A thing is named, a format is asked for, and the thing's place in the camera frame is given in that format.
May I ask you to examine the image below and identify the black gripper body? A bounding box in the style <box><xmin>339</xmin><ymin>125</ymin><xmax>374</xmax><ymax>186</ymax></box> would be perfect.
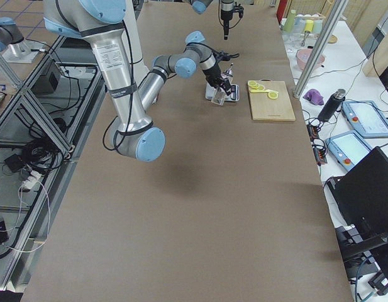
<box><xmin>219</xmin><ymin>0</ymin><xmax>244</xmax><ymax>21</ymax></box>
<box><xmin>201</xmin><ymin>53</ymin><xmax>223</xmax><ymax>85</ymax></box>

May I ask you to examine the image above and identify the pink plastic cup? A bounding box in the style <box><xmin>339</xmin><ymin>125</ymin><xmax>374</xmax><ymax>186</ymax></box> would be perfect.
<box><xmin>221</xmin><ymin>74</ymin><xmax>231</xmax><ymax>89</ymax></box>

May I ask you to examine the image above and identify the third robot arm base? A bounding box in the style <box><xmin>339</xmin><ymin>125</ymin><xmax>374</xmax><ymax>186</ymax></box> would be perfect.
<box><xmin>0</xmin><ymin>17</ymin><xmax>46</xmax><ymax>64</ymax></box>

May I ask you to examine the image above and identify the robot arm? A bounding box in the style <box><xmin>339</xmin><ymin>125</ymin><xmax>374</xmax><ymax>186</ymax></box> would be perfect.
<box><xmin>186</xmin><ymin>0</ymin><xmax>244</xmax><ymax>40</ymax></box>
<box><xmin>43</xmin><ymin>1</ymin><xmax>231</xmax><ymax>162</ymax></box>

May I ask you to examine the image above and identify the digital kitchen scale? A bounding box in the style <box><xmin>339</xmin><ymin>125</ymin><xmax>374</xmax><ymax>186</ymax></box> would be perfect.
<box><xmin>205</xmin><ymin>84</ymin><xmax>241</xmax><ymax>103</ymax></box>

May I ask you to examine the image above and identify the lemon slice pair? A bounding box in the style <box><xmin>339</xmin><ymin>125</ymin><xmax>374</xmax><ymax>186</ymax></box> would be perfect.
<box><xmin>247</xmin><ymin>80</ymin><xmax>265</xmax><ymax>91</ymax></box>

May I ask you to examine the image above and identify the yellow plastic knife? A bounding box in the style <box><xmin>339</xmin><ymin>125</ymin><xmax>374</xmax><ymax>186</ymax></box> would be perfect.
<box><xmin>250</xmin><ymin>89</ymin><xmax>278</xmax><ymax>93</ymax></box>

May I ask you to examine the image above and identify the bamboo cutting board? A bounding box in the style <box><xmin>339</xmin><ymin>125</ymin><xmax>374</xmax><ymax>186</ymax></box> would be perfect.
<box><xmin>247</xmin><ymin>80</ymin><xmax>296</xmax><ymax>122</ymax></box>

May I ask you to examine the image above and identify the green tumbler bottle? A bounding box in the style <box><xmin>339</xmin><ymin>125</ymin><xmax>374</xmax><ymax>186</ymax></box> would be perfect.
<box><xmin>282</xmin><ymin>9</ymin><xmax>297</xmax><ymax>33</ymax></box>

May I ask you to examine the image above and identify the pink bowl with ice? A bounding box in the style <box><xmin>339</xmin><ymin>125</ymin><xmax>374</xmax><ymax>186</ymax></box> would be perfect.
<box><xmin>295</xmin><ymin>48</ymin><xmax>326</xmax><ymax>70</ymax></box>

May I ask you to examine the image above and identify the purple cloth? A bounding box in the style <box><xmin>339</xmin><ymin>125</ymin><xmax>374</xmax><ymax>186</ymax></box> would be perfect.
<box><xmin>303</xmin><ymin>89</ymin><xmax>324</xmax><ymax>105</ymax></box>

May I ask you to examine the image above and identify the black thermos bottle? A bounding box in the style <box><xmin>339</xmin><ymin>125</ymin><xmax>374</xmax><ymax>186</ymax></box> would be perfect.
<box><xmin>317</xmin><ymin>89</ymin><xmax>346</xmax><ymax>123</ymax></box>

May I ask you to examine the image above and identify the black power strip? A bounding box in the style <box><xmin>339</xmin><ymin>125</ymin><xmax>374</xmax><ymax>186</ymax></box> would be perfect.
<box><xmin>307</xmin><ymin>125</ymin><xmax>327</xmax><ymax>166</ymax></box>

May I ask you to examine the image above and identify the blue teach pendant near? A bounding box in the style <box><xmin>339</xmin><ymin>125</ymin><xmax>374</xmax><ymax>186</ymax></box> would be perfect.
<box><xmin>325</xmin><ymin>130</ymin><xmax>372</xmax><ymax>172</ymax></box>

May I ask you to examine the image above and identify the blue teach pendant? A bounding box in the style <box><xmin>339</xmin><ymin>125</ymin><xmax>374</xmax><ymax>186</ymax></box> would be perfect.
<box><xmin>341</xmin><ymin>101</ymin><xmax>388</xmax><ymax>138</ymax></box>
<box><xmin>325</xmin><ymin>130</ymin><xmax>372</xmax><ymax>172</ymax></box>

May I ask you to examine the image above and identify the blue teach pendant far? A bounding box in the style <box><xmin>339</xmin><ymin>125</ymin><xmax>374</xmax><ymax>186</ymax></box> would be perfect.
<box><xmin>341</xmin><ymin>101</ymin><xmax>388</xmax><ymax>138</ymax></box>

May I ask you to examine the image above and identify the black monitor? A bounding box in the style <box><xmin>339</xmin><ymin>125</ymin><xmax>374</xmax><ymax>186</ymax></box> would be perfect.
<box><xmin>334</xmin><ymin>147</ymin><xmax>388</xmax><ymax>280</ymax></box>

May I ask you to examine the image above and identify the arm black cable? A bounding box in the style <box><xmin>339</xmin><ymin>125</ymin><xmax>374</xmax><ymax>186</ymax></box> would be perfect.
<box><xmin>102</xmin><ymin>21</ymin><xmax>240</xmax><ymax>152</ymax></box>

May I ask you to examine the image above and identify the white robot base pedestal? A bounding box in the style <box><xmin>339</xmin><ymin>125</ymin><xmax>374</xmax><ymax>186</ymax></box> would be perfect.
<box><xmin>122</xmin><ymin>0</ymin><xmax>149</xmax><ymax>84</ymax></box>

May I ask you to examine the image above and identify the aluminium frame post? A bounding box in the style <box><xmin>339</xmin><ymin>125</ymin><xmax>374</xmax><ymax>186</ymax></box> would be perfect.
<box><xmin>293</xmin><ymin>0</ymin><xmax>348</xmax><ymax>99</ymax></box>

